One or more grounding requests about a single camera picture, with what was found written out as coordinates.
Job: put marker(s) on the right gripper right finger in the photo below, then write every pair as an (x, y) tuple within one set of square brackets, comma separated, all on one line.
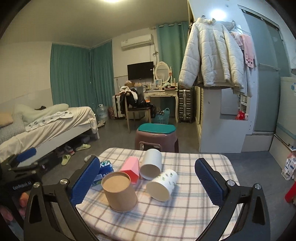
[(253, 220)]

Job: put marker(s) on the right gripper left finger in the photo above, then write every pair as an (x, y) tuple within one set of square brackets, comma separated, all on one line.
[(40, 218)]

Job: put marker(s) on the brown paper cup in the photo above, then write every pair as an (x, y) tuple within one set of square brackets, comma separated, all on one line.
[(119, 191)]

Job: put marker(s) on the white cup with green leaves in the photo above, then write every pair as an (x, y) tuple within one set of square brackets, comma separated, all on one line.
[(161, 187)]

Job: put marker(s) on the plain white paper cup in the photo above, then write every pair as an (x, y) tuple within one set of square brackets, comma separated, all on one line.
[(151, 165)]

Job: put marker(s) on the pink hexagonal cup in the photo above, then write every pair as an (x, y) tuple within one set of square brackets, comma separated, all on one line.
[(131, 167)]

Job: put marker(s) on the person's left hand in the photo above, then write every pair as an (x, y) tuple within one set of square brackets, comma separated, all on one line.
[(14, 210)]

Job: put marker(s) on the green slipper front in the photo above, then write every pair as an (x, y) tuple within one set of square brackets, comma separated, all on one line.
[(65, 159)]

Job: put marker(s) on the green slipper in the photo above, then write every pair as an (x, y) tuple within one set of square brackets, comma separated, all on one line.
[(65, 159), (83, 147)]

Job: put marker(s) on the bed with beige sheet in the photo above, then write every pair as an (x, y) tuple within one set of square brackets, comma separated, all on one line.
[(31, 128)]

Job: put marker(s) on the grey sneaker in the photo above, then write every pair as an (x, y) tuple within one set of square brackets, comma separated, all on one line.
[(65, 150)]

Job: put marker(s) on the red object on floor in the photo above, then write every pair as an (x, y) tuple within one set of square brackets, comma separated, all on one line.
[(291, 193)]

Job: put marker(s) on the milk carton box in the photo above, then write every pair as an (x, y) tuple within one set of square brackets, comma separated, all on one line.
[(289, 167)]

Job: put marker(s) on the white slipper far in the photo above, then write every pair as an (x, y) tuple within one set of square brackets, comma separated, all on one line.
[(88, 157)]

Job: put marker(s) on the white wardrobe cabinet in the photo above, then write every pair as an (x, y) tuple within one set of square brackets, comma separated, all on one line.
[(222, 134)]

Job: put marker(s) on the green slipper back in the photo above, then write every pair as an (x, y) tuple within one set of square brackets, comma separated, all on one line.
[(83, 147)]

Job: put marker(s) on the purple stool with teal cushion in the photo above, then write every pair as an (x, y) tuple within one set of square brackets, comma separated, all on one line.
[(158, 136)]

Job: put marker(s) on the plaid tablecloth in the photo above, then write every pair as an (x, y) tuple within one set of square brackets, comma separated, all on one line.
[(172, 206)]

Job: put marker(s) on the white washing machine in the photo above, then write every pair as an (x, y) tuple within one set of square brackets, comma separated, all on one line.
[(285, 126)]

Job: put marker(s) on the blue plastic jar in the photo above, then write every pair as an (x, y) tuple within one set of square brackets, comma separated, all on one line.
[(105, 168)]

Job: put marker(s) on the teal laundry basket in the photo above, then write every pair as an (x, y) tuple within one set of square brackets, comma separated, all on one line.
[(162, 117)]

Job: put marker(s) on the silver black suitcase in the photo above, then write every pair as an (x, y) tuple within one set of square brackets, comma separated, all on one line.
[(186, 106)]

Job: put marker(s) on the water jug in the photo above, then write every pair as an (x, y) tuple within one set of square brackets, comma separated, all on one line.
[(101, 113)]

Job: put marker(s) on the white vanity desk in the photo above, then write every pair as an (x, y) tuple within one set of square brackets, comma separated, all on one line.
[(148, 94)]

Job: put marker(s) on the teal curtain left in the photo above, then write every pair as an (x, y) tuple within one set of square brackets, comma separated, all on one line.
[(82, 76)]

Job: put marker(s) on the teal curtain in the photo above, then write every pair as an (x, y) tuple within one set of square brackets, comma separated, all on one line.
[(82, 76), (172, 41)]

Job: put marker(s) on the wooden chair with clothes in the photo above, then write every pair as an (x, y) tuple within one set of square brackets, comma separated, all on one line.
[(131, 102)]

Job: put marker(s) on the oval vanity mirror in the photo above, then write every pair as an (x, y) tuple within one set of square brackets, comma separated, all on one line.
[(162, 72)]

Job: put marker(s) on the white puffer jacket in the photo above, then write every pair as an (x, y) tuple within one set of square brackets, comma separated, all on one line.
[(213, 59)]

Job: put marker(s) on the black television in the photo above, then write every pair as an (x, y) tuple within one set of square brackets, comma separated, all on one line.
[(142, 70)]

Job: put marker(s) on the pink hanging towel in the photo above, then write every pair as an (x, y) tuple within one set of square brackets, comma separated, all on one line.
[(246, 45)]

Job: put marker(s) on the teal curtain right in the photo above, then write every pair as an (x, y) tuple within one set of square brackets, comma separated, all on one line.
[(172, 41)]

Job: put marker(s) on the white air conditioner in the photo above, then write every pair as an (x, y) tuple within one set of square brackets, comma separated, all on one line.
[(137, 42)]

